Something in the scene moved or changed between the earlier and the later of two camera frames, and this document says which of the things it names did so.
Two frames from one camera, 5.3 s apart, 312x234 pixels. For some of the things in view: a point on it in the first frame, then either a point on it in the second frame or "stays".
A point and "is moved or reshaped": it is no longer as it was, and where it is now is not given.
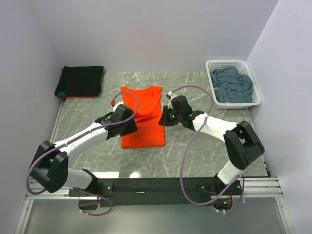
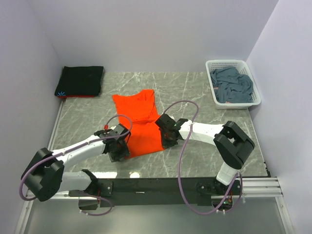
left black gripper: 132,127 to 115,157
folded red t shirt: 75,96 stays
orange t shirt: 149,133 is moved or reshaped
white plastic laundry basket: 231,85 stays
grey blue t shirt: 233,87 stays
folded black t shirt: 80,81 stays
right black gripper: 164,120 to 165,144
